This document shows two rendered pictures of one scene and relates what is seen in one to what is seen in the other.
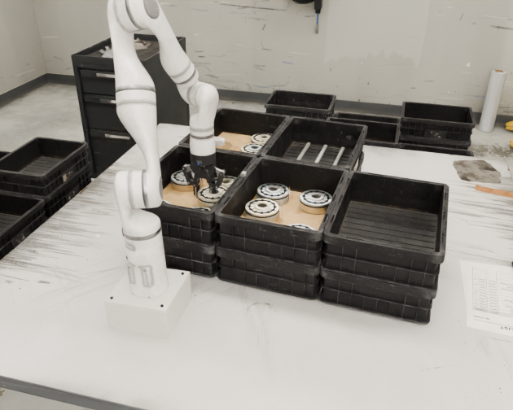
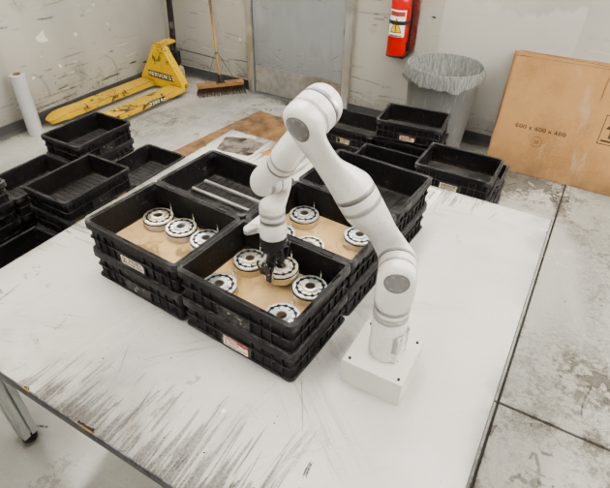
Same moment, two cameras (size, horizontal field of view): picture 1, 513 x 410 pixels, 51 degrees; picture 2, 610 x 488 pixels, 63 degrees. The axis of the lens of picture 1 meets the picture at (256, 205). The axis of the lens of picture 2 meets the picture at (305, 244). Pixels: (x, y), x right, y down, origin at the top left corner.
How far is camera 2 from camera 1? 1.64 m
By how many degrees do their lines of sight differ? 62
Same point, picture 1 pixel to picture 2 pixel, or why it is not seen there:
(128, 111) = (382, 208)
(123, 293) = (391, 370)
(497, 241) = not seen: hidden behind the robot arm
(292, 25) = not seen: outside the picture
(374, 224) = not seen: hidden behind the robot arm
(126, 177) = (408, 262)
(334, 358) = (447, 275)
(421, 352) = (443, 238)
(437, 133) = (108, 145)
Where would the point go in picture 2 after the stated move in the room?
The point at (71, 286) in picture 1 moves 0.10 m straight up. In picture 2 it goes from (323, 439) to (325, 415)
